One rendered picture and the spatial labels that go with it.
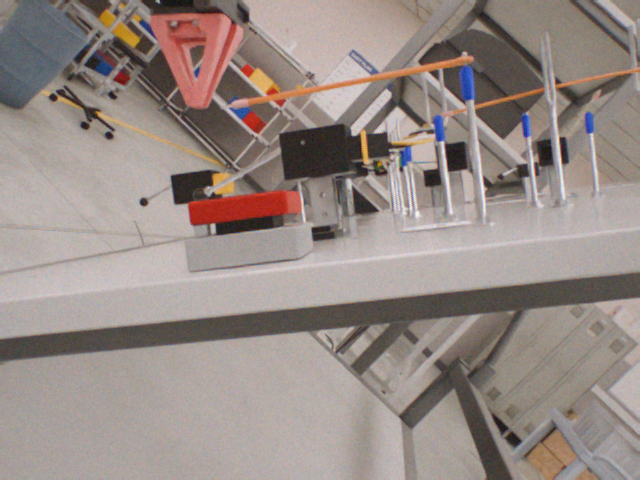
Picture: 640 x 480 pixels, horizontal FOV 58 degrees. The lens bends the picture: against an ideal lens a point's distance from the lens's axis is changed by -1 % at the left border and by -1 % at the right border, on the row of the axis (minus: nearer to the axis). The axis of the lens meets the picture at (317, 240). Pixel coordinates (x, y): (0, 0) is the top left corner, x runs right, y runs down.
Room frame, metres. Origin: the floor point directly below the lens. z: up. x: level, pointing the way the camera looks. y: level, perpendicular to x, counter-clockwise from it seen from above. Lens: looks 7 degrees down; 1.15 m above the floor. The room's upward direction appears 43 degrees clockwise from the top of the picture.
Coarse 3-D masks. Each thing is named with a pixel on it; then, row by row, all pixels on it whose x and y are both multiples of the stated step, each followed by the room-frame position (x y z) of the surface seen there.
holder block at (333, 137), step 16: (320, 128) 0.49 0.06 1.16; (336, 128) 0.49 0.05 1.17; (288, 144) 0.49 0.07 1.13; (320, 144) 0.49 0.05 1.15; (336, 144) 0.49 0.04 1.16; (288, 160) 0.49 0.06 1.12; (304, 160) 0.49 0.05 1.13; (320, 160) 0.49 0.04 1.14; (336, 160) 0.49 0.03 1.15; (288, 176) 0.49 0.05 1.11; (304, 176) 0.49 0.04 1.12; (320, 176) 0.49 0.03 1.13; (336, 176) 0.53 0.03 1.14
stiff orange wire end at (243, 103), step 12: (456, 60) 0.37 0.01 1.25; (468, 60) 0.37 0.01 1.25; (396, 72) 0.38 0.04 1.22; (408, 72) 0.38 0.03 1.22; (420, 72) 0.38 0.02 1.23; (336, 84) 0.39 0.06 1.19; (348, 84) 0.39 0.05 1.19; (264, 96) 0.40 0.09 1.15; (276, 96) 0.40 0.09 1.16; (288, 96) 0.40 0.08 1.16; (240, 108) 0.41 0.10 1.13
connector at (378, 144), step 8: (352, 136) 0.49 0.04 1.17; (360, 136) 0.49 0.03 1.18; (368, 136) 0.49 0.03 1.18; (376, 136) 0.49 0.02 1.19; (384, 136) 0.49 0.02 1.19; (352, 144) 0.49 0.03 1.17; (360, 144) 0.49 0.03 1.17; (368, 144) 0.49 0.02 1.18; (376, 144) 0.49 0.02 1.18; (384, 144) 0.49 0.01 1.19; (352, 152) 0.49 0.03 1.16; (360, 152) 0.49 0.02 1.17; (368, 152) 0.49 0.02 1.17; (376, 152) 0.49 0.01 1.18; (384, 152) 0.49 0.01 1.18; (352, 160) 0.49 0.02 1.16; (360, 160) 0.50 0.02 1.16
